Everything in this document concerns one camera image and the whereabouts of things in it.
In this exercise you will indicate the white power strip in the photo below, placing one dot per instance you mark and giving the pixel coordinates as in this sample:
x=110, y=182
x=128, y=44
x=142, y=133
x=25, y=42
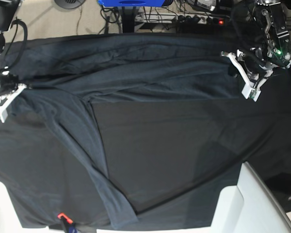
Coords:
x=199, y=19

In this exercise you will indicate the orange blue clamp bottom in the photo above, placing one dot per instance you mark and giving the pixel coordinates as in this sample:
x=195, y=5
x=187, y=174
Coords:
x=67, y=224

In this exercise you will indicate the black table cloth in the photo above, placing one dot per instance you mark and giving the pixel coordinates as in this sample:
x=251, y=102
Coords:
x=44, y=178

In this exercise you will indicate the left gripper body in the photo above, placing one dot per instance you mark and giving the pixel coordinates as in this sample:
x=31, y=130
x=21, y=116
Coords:
x=257, y=69

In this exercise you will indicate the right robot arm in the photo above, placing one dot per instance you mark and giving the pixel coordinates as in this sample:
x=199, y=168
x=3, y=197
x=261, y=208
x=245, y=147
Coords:
x=8, y=19

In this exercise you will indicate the dark grey long-sleeve T-shirt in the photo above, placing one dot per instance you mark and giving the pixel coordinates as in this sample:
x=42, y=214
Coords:
x=125, y=107

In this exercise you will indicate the black stand post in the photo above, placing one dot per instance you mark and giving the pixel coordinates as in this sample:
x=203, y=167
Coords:
x=128, y=15

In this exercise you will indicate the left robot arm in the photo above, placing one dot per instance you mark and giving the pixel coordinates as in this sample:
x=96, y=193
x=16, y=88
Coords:
x=265, y=43

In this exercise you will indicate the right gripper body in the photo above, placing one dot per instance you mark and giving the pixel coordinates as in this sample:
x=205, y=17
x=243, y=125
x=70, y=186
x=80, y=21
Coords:
x=8, y=82

